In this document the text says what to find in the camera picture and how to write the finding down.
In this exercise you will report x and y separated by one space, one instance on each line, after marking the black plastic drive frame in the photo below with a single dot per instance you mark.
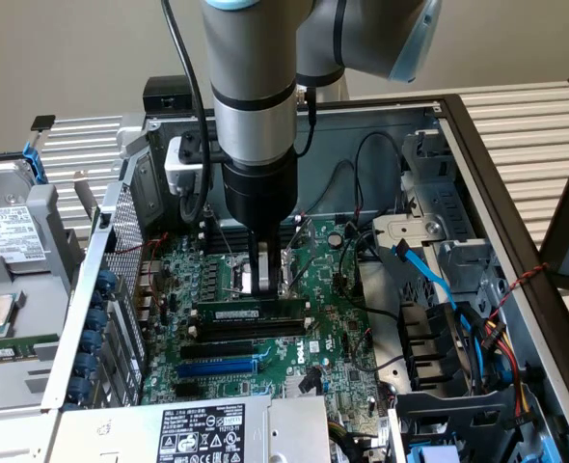
458 415

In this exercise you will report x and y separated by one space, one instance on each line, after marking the open metal PC case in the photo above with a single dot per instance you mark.
342 144

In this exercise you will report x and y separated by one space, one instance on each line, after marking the black plug on motherboard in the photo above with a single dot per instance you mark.
309 381

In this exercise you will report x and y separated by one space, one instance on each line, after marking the thin metal locking lever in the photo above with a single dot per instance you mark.
234 290
223 238

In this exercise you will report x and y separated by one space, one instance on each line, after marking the blue disk rail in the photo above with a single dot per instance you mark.
35 161

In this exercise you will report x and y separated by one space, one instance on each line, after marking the black box behind case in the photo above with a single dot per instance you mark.
169 94

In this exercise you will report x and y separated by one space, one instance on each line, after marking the black fan shroud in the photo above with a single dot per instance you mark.
429 347

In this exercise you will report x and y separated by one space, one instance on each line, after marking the black framed side panel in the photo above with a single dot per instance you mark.
566 231

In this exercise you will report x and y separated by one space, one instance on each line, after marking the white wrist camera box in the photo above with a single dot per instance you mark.
181 166

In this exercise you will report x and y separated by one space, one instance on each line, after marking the green Dell motherboard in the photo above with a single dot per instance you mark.
323 289

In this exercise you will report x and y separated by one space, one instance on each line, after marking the silver socket cover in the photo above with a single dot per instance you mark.
305 238

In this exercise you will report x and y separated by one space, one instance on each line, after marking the silver power supply with label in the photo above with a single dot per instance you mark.
120 434

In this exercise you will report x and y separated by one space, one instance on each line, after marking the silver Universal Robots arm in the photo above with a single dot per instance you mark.
255 72

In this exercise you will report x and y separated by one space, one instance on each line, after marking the green RAM stick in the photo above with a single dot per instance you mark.
236 311
5 353

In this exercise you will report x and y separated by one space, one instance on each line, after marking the CPU socket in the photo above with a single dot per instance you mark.
240 280

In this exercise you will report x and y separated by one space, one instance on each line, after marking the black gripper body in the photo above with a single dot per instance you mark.
260 193

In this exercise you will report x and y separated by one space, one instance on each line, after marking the long black expansion slot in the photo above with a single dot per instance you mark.
217 349

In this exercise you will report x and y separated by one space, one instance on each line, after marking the blue card retainer clip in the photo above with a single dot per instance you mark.
106 283
91 341
79 389
98 319
86 365

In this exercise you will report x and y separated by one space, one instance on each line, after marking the black RAM slot white clips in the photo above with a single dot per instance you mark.
226 229
226 241
194 314
251 329

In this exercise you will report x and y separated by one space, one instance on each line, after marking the round coin cell battery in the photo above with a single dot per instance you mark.
334 238

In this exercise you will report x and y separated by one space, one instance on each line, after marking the blue expansion slot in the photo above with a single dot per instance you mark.
217 369

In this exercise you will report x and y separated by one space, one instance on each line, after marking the expansion card metal bracket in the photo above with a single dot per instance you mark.
86 193

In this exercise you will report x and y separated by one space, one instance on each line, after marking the silver hard disk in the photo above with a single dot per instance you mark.
9 231

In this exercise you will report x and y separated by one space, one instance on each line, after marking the silver disk bay cage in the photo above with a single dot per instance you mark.
410 229

